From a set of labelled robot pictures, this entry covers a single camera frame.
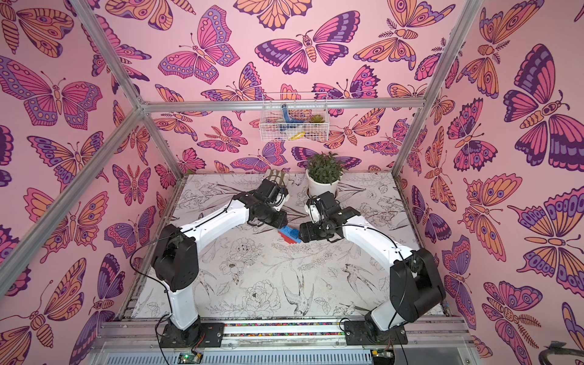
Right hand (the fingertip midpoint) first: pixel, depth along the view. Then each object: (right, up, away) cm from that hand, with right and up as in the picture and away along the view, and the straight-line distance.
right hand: (308, 231), depth 85 cm
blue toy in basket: (-8, +46, +9) cm, 47 cm away
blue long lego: (-6, -1, +3) cm, 7 cm away
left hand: (-8, +4, +4) cm, 10 cm away
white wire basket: (-4, +47, +9) cm, 48 cm away
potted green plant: (+7, +23, +12) cm, 27 cm away
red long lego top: (-9, -4, +8) cm, 12 cm away
